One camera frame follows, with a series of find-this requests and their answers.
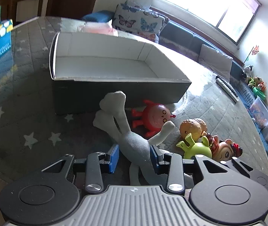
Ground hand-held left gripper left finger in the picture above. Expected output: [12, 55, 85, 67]
[41, 145, 120, 194]

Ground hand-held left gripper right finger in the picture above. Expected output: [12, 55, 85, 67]
[150, 145, 246, 195]

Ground white knitted bone plush toy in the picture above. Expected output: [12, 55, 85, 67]
[93, 91, 175, 186]

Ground red round cartoon toy figure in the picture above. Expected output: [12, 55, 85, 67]
[131, 99, 177, 140]

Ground green cartoon toy figure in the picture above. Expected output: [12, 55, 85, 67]
[176, 133, 213, 159]

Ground brown cartoon figurine red headband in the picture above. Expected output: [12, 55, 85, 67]
[205, 133, 243, 163]

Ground brown peanut toy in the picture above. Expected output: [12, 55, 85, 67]
[180, 118, 207, 140]

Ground black cardboard box white inside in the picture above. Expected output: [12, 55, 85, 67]
[50, 32, 192, 116]

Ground grey star quilted desktop mat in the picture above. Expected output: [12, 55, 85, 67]
[0, 16, 268, 189]

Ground clear plastic dish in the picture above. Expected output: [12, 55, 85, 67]
[173, 92, 188, 113]

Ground clear plastic storage bin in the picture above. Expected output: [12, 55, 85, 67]
[248, 96, 268, 129]

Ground green plastic toy bin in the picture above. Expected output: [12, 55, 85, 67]
[252, 87, 267, 99]

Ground white remote control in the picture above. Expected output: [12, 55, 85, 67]
[215, 79, 239, 103]

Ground yellow orange plush toys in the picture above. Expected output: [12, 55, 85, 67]
[246, 75, 266, 91]

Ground black remote control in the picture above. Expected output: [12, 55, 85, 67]
[216, 75, 239, 98]

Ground black white cow plush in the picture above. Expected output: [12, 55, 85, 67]
[240, 64, 254, 79]

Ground white sofa cushion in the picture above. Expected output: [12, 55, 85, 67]
[199, 44, 234, 82]

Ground dark teal sofa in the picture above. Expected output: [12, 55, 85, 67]
[159, 20, 250, 80]

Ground pink white cloth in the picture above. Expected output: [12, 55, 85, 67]
[81, 22, 119, 37]

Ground orange paper pinwheel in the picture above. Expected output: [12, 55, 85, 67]
[245, 45, 260, 62]

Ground butterfly print pillow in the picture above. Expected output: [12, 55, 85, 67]
[112, 2, 170, 44]

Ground blue cushion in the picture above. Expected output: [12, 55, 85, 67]
[81, 11, 114, 24]

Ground window with brown frame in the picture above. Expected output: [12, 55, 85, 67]
[156, 0, 262, 44]

